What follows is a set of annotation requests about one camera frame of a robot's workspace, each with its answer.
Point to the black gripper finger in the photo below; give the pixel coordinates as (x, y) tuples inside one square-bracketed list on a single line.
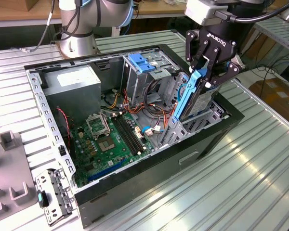
[(190, 48), (225, 74)]

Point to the hard disk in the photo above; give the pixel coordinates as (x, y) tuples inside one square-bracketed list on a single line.
[(200, 101)]

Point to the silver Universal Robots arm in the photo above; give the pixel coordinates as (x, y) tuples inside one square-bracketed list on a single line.
[(77, 41)]

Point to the grey metal disk bay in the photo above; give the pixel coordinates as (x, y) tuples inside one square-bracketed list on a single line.
[(181, 133)]

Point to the blue plastic drive latch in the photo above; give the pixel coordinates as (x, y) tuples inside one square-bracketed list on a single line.
[(140, 63)]

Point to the large cardboard box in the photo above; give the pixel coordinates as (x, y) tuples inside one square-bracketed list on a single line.
[(277, 96)]

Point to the metal slat side table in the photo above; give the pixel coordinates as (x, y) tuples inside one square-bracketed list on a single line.
[(279, 32)]

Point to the grey metal drive cage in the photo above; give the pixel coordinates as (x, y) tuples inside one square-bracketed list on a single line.
[(137, 81)]

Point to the black RAM slot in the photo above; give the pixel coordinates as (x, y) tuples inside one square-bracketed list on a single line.
[(133, 132), (130, 134), (123, 136), (127, 135)]

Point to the black open PC case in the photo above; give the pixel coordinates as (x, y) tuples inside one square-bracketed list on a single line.
[(159, 173)]

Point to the grey power supply unit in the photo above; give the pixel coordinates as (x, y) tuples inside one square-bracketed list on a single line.
[(72, 96)]

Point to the CPU socket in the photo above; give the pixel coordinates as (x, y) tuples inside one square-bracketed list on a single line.
[(106, 144)]

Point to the green motherboard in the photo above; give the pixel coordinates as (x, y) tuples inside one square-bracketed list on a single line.
[(118, 156)]

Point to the blue expansion slot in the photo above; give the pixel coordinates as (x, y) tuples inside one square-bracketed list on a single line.
[(107, 170)]

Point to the black case fan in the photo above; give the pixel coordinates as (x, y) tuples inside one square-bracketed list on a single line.
[(62, 130)]

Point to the small black case latch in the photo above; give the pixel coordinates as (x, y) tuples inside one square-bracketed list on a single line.
[(61, 150)]

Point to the wooden desk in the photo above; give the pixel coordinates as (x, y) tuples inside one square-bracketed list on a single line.
[(14, 13)]

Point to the black clip with teal mark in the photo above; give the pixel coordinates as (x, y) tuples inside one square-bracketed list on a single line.
[(44, 199)]

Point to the grey parts rack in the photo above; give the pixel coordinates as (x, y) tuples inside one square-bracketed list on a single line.
[(12, 168)]

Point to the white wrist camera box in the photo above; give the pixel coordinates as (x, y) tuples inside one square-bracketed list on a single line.
[(202, 10)]

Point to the grey metal slot bracket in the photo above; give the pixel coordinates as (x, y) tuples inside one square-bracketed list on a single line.
[(62, 192)]

